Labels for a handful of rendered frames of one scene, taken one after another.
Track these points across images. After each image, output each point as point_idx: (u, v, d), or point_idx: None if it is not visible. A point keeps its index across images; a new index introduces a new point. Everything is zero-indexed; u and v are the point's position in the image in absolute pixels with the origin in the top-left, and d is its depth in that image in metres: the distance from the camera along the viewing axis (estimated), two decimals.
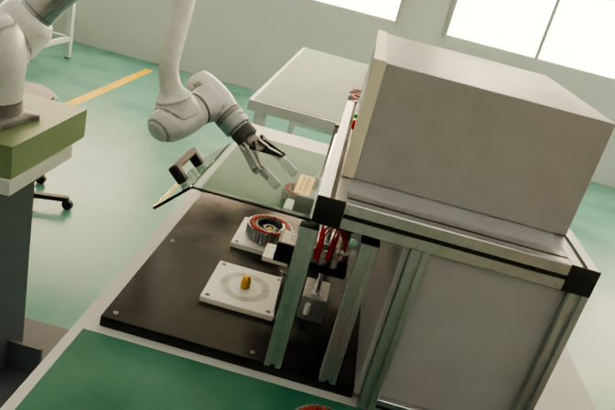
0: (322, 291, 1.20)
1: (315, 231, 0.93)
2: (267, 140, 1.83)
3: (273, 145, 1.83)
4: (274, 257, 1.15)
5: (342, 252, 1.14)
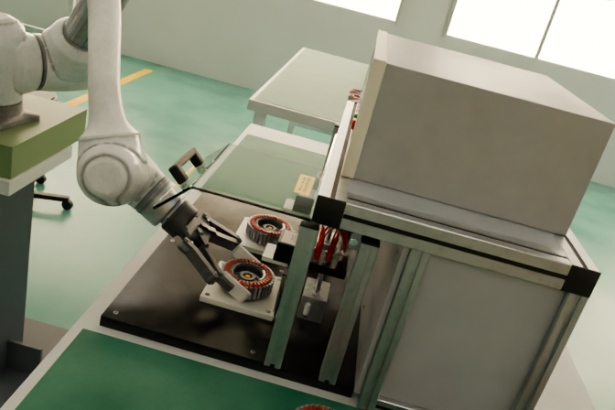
0: (322, 291, 1.20)
1: (315, 231, 0.93)
2: (213, 221, 1.25)
3: (221, 228, 1.26)
4: (274, 257, 1.15)
5: (342, 252, 1.14)
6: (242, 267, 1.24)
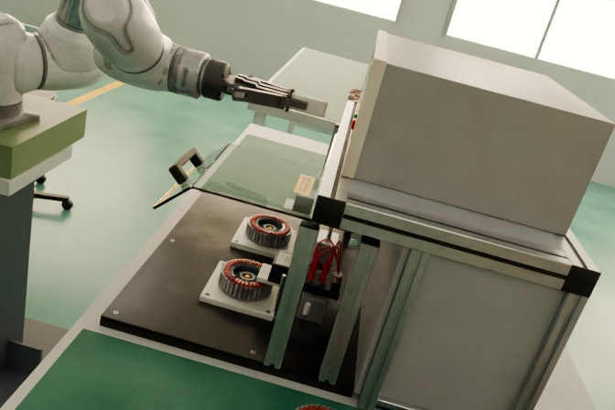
0: None
1: (315, 231, 0.93)
2: (246, 101, 1.08)
3: (258, 102, 1.09)
4: (268, 278, 1.17)
5: (336, 273, 1.16)
6: (242, 268, 1.24)
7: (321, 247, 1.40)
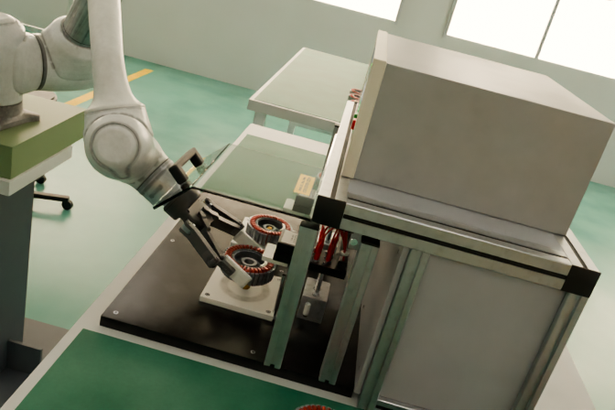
0: (322, 291, 1.20)
1: (315, 231, 0.93)
2: (189, 238, 1.13)
3: (197, 247, 1.13)
4: (274, 257, 1.15)
5: (342, 252, 1.14)
6: (244, 253, 1.23)
7: None
